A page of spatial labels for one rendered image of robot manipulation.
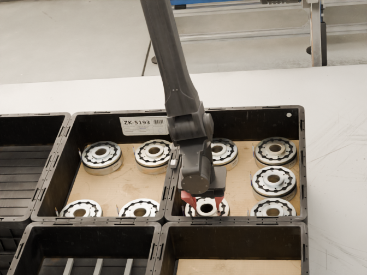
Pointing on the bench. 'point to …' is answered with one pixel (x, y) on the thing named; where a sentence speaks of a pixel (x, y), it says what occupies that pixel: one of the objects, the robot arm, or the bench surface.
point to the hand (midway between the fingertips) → (206, 205)
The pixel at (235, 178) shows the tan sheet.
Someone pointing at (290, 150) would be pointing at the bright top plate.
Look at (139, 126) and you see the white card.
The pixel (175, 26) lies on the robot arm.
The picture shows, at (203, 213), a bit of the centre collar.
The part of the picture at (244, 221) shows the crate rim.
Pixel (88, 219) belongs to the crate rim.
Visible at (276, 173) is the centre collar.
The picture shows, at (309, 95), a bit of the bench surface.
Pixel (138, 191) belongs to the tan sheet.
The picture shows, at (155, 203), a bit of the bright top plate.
